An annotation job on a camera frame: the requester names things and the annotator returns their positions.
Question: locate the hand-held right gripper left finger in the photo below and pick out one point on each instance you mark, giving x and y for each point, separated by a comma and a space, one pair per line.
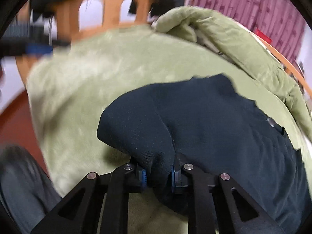
143, 179

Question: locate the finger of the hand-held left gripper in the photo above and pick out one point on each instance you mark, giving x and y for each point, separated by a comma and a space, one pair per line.
39, 49

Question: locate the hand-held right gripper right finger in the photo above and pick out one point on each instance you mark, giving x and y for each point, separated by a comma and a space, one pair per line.
173, 178

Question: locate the dark teal garment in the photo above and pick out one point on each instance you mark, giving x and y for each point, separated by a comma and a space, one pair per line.
207, 126

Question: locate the green bed sheet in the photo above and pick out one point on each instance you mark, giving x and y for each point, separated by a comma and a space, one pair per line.
97, 78

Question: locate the wooden headboard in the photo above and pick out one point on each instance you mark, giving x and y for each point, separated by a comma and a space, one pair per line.
112, 2

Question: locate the person's grey trouser leg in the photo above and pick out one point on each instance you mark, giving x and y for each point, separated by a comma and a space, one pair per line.
22, 187

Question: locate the green white flower print quilt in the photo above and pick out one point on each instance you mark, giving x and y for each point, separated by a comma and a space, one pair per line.
231, 41

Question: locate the red object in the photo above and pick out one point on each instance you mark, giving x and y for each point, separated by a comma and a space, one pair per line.
263, 36

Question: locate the pink striped curtain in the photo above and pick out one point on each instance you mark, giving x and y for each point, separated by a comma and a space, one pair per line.
243, 4

